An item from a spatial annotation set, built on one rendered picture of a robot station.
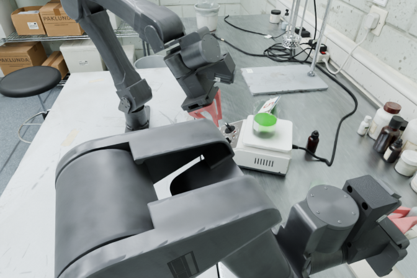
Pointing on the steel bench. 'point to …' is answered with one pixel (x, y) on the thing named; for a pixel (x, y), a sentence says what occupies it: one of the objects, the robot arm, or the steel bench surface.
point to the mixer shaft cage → (293, 40)
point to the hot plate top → (286, 135)
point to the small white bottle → (364, 125)
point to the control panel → (233, 133)
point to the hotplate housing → (261, 157)
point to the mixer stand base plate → (281, 79)
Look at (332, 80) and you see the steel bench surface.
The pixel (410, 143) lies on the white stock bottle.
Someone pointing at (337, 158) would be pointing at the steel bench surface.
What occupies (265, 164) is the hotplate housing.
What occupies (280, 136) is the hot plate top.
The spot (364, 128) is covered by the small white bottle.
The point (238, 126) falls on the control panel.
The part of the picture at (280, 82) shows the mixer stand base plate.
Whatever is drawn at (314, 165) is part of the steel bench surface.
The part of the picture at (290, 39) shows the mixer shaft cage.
